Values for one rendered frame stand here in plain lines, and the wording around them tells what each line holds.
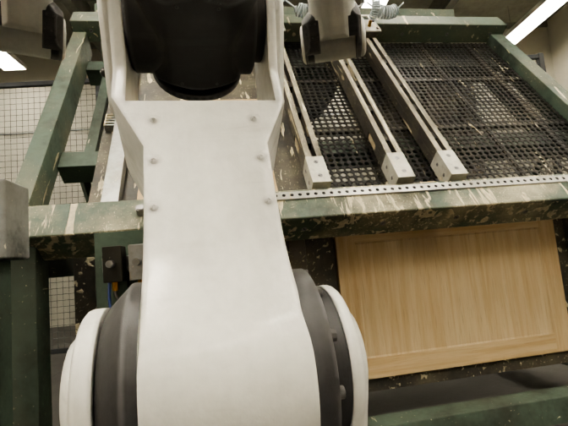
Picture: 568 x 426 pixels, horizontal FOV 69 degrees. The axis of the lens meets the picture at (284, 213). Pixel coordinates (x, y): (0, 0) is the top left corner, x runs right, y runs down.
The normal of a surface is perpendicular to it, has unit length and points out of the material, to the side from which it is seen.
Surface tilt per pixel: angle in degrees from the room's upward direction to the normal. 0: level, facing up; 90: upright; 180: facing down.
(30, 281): 90
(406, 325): 90
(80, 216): 55
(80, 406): 82
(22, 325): 90
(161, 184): 64
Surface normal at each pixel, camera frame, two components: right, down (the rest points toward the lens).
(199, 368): 0.18, -0.38
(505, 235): 0.16, -0.12
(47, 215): 0.08, -0.67
